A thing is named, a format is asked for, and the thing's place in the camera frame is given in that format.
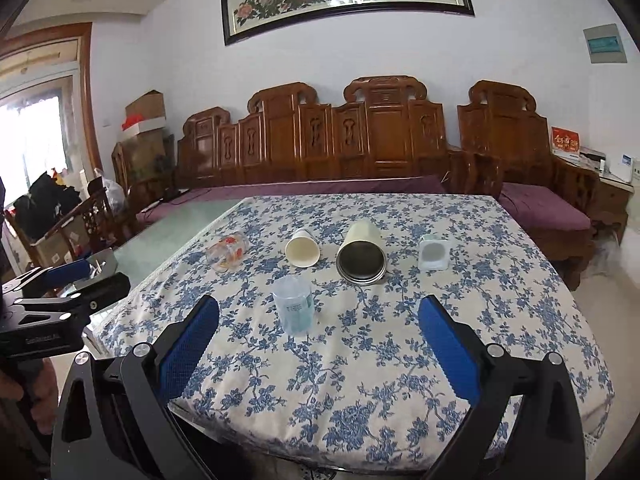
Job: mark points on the cream paper cup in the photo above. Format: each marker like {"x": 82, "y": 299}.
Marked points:
{"x": 302, "y": 254}

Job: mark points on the white square cup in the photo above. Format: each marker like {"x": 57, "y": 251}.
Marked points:
{"x": 434, "y": 254}

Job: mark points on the dark wooden chair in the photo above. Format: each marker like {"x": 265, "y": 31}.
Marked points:
{"x": 95, "y": 220}

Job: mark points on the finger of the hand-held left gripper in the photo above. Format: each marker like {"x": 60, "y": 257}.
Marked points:
{"x": 100, "y": 292}
{"x": 70, "y": 270}

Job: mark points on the clear bluish plastic cup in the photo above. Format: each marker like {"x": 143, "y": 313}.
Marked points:
{"x": 294, "y": 310}

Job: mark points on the white tabletop device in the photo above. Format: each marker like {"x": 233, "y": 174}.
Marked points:
{"x": 625, "y": 167}

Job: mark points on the long purple sofa cushion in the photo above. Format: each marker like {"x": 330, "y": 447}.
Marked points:
{"x": 300, "y": 189}

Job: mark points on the red desk calendar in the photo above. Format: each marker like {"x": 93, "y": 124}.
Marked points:
{"x": 565, "y": 141}

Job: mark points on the glass cup with orange print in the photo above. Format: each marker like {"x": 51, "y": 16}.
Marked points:
{"x": 227, "y": 252}

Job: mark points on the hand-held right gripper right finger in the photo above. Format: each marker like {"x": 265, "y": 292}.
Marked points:
{"x": 447, "y": 350}

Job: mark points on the pile of black clothes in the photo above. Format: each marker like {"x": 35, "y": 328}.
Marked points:
{"x": 47, "y": 202}

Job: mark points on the person's left hand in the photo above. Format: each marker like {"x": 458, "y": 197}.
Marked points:
{"x": 49, "y": 382}

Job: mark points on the carved wooden armchair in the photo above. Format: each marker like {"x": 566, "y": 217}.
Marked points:
{"x": 505, "y": 135}

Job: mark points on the carved wooden sofa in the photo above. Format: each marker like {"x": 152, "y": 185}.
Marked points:
{"x": 320, "y": 145}

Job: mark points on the wooden side table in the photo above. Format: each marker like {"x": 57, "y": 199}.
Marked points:
{"x": 612, "y": 200}

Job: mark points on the open cardboard box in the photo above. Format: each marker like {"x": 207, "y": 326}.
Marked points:
{"x": 147, "y": 110}

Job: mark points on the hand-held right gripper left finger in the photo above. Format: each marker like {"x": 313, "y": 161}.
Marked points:
{"x": 192, "y": 345}

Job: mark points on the small purple seat cushion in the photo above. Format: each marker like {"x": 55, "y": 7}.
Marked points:
{"x": 545, "y": 205}

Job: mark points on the blue floral tablecloth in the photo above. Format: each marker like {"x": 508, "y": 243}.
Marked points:
{"x": 350, "y": 360}

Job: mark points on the cream insulated tumbler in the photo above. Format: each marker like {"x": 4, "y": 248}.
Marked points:
{"x": 362, "y": 255}

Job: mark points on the brown printed carton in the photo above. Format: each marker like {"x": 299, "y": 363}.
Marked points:
{"x": 145, "y": 152}

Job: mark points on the grey wall electrical panel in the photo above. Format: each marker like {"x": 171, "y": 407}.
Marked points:
{"x": 605, "y": 44}

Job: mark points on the wooden door frame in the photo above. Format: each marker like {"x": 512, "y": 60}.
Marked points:
{"x": 87, "y": 100}

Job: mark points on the clear plastic bag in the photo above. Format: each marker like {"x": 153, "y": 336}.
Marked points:
{"x": 112, "y": 192}

